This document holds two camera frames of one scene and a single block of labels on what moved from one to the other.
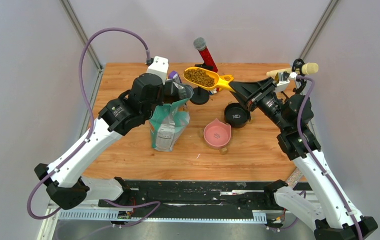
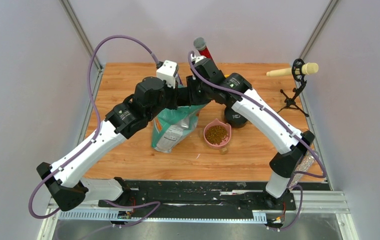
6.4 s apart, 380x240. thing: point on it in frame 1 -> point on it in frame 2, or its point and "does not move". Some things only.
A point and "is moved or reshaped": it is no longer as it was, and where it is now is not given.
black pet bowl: x=236 y=115 does not move
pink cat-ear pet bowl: x=217 y=134 does not move
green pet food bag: x=168 y=123 is moved or reshaped
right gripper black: x=247 y=91 -> x=195 y=99
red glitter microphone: x=200 y=44 does not move
